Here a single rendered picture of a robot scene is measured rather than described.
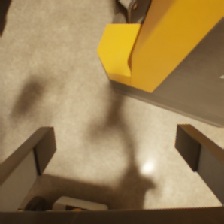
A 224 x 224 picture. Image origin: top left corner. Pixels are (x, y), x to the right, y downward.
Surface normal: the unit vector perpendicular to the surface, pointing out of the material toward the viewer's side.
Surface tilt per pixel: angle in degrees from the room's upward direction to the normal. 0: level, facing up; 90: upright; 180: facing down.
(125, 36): 22
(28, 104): 0
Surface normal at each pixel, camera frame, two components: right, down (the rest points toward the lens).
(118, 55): -0.44, -0.22
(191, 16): -0.35, 0.94
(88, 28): -0.11, -0.11
